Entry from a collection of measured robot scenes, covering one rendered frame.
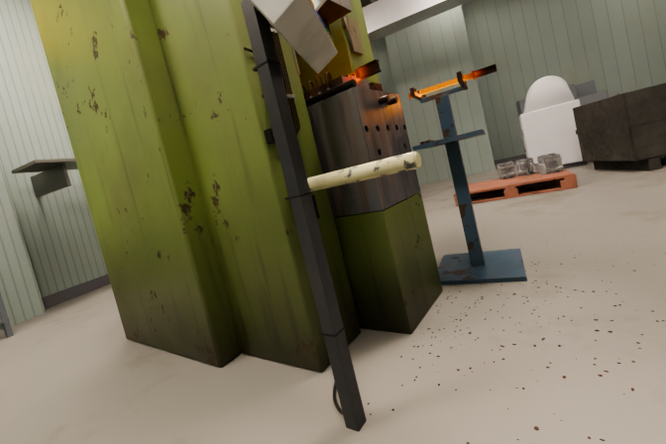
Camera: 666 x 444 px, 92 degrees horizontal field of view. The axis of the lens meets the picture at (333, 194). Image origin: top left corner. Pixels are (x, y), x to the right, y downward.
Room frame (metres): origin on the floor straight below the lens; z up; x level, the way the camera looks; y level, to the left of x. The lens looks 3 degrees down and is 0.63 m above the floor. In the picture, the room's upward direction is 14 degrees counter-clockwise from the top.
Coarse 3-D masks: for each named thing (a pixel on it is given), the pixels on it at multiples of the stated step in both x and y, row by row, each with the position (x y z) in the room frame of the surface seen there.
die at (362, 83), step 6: (336, 78) 1.21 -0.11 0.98; (342, 78) 1.19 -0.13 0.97; (348, 78) 1.23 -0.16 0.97; (354, 78) 1.26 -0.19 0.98; (366, 78) 1.34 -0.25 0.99; (324, 84) 1.24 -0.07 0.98; (330, 84) 1.23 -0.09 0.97; (336, 84) 1.21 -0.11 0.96; (360, 84) 1.29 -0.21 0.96; (366, 84) 1.33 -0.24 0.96; (312, 90) 1.28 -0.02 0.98; (324, 90) 1.25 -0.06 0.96; (306, 96) 1.30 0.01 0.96; (312, 96) 1.28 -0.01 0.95
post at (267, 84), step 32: (256, 32) 0.76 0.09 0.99; (256, 64) 0.78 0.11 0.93; (288, 128) 0.77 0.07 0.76; (288, 160) 0.76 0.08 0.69; (288, 192) 0.77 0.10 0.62; (320, 256) 0.77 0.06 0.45; (320, 288) 0.76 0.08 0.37; (320, 320) 0.77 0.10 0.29; (352, 384) 0.77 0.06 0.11; (352, 416) 0.76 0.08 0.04
